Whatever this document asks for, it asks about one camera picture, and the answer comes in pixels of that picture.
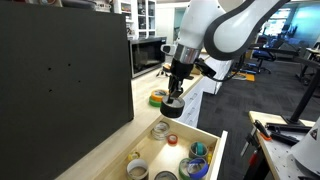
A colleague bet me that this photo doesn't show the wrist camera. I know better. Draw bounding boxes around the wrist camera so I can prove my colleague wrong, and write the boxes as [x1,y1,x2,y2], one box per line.
[160,43,177,56]

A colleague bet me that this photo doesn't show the wooden drawer white front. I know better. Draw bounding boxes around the wooden drawer white front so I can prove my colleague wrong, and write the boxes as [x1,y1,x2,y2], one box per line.
[94,116,229,180]

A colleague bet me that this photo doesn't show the black orange clamp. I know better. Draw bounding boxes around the black orange clamp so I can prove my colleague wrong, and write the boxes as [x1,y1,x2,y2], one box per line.
[253,119,273,141]

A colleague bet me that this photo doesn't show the yellow floor mat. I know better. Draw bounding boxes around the yellow floor mat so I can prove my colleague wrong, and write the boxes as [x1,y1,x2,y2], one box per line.
[233,71,256,83]

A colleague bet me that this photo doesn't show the blue tape roll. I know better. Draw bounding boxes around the blue tape roll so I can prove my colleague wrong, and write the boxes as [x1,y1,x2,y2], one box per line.
[187,157,210,179]

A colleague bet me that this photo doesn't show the orange tape roll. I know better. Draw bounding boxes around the orange tape roll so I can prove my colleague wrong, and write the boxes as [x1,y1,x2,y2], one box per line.
[150,89,170,103]

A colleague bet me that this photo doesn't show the teal tape roll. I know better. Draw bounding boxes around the teal tape roll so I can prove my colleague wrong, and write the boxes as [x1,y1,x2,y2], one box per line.
[188,141,209,160]

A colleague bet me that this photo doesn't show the black bar clamp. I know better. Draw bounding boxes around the black bar clamp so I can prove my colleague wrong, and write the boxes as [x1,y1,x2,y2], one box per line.
[269,130,300,147]
[265,122,313,134]

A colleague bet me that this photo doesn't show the black red hanging clamp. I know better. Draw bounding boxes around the black red hanging clamp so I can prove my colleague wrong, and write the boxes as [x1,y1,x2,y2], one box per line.
[239,133,261,168]

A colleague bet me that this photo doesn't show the yellow tape roll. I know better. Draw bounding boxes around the yellow tape roll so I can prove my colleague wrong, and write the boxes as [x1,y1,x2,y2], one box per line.
[127,151,141,162]

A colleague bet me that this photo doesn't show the white shelving unit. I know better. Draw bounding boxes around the white shelving unit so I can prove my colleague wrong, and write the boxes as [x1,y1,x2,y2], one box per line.
[113,0,158,39]

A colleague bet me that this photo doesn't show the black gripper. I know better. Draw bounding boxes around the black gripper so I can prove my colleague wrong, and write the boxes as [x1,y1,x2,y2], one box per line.
[167,59,195,104]

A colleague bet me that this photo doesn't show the large grey duct tape roll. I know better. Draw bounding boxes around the large grey duct tape roll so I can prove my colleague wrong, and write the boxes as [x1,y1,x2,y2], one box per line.
[153,170,179,180]

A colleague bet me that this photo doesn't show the black desk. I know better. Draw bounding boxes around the black desk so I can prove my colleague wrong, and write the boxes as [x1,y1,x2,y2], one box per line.
[249,41,301,64]

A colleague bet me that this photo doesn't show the wide green tape roll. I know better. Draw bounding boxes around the wide green tape roll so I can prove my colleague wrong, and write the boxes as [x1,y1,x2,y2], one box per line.
[178,157,194,180]

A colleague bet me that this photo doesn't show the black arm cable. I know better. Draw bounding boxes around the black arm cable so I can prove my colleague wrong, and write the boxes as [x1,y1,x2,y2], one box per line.
[209,53,249,83]

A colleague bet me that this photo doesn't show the small red tape roll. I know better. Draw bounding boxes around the small red tape roll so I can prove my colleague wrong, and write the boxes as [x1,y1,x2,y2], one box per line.
[166,133,179,146]

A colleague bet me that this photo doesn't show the clear tape roll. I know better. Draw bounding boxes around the clear tape roll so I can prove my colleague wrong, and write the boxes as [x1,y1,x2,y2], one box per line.
[150,120,171,141]

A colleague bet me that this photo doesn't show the black tool chest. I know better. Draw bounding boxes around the black tool chest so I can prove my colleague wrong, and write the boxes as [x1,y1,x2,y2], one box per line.
[0,1,135,180]

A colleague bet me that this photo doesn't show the black masking tape roll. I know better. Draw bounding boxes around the black masking tape roll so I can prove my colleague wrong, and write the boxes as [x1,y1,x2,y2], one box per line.
[159,95,186,119]

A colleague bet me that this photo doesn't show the robot mounting table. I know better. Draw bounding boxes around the robot mounting table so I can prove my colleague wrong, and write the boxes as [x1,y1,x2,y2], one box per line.
[248,110,320,180]

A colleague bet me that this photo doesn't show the small yellow tape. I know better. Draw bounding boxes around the small yellow tape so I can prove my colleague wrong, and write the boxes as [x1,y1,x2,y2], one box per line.
[205,146,214,165]

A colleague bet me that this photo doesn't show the black stand pole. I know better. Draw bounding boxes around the black stand pole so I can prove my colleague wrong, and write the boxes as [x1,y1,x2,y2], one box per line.
[281,74,320,126]

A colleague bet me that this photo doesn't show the blue office chair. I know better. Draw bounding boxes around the blue office chair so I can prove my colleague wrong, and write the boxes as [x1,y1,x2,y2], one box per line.
[251,49,278,75]

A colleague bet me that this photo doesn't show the white base cabinet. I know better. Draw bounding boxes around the white base cabinet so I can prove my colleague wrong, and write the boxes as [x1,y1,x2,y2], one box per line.
[176,58,234,128]

